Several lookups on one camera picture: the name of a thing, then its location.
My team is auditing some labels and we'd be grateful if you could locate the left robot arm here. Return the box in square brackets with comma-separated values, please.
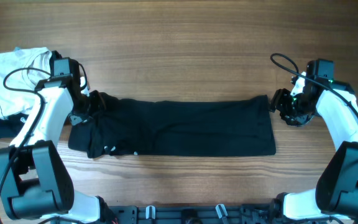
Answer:
[0, 77, 106, 223]

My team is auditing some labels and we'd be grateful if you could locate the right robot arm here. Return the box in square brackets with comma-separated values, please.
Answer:
[270, 80, 358, 222]

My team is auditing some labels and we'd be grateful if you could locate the white folded t-shirt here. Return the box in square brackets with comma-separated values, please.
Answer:
[0, 47, 54, 124]

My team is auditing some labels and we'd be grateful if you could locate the right black cable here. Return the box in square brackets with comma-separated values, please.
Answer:
[270, 52, 358, 224]

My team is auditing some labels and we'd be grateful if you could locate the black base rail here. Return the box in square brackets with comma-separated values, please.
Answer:
[50, 203, 291, 224]

